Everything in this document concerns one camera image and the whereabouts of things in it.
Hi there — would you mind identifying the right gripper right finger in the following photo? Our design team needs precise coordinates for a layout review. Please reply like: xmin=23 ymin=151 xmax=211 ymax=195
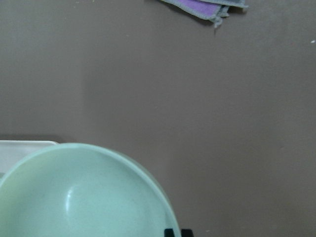
xmin=181 ymin=229 xmax=194 ymax=237

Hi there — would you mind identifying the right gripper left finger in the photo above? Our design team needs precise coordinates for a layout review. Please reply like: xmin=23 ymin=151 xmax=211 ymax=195
xmin=164 ymin=229 xmax=174 ymax=237

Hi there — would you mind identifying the green bowl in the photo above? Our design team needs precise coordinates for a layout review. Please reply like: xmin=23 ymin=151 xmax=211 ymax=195
xmin=0 ymin=143 xmax=181 ymax=237

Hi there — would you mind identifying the cream rabbit serving tray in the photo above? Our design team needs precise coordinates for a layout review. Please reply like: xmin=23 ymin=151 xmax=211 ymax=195
xmin=0 ymin=140 xmax=58 ymax=178

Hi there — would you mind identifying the grey purple folded cloth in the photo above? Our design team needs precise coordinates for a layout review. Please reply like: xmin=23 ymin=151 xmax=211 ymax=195
xmin=162 ymin=0 xmax=249 ymax=28

